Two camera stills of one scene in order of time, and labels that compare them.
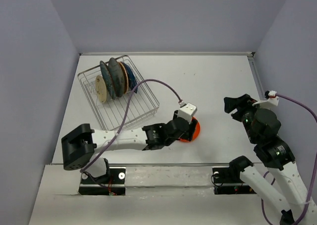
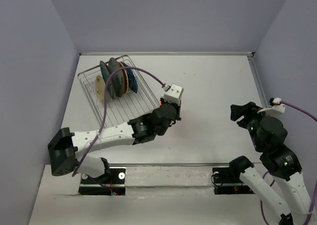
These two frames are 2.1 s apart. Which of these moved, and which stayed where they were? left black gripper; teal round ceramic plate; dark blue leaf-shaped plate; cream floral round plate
Moved: left black gripper
Stayed: dark blue leaf-shaped plate; teal round ceramic plate; cream floral round plate
